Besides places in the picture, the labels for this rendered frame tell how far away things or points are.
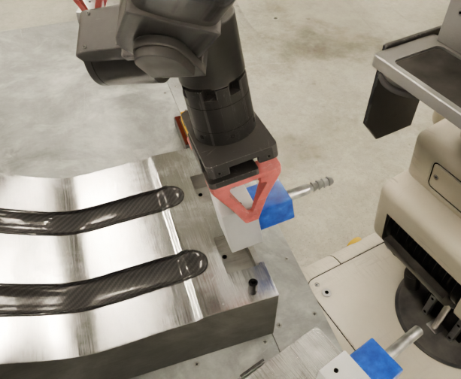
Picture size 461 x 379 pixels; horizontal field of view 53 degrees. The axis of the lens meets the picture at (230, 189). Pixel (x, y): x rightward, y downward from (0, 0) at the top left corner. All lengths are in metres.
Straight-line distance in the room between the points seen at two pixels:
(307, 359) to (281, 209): 0.16
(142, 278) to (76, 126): 0.42
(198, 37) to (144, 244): 0.32
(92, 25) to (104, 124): 0.49
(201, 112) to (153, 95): 0.54
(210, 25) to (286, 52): 2.36
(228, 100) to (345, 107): 1.92
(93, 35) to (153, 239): 0.26
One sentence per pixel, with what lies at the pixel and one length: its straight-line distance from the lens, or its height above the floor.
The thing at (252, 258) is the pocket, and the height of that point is 0.87.
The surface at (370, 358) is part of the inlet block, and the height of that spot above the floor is 0.87.
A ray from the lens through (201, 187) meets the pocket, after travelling 0.65.
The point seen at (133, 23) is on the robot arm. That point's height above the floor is 1.20.
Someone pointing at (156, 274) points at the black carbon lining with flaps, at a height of 0.88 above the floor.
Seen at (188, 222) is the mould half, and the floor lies 0.89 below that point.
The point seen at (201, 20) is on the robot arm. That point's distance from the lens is 0.29.
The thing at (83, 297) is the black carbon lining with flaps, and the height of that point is 0.88.
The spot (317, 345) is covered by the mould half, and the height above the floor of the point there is 0.86.
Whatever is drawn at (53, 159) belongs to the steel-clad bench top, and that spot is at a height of 0.80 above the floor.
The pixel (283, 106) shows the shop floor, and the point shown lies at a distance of 2.25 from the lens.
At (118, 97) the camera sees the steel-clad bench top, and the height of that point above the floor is 0.80.
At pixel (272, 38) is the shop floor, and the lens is 2.77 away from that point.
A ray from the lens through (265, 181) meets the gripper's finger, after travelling 0.42.
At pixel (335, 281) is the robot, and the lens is 1.27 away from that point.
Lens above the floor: 1.33
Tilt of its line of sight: 47 degrees down
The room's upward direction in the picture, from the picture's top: straight up
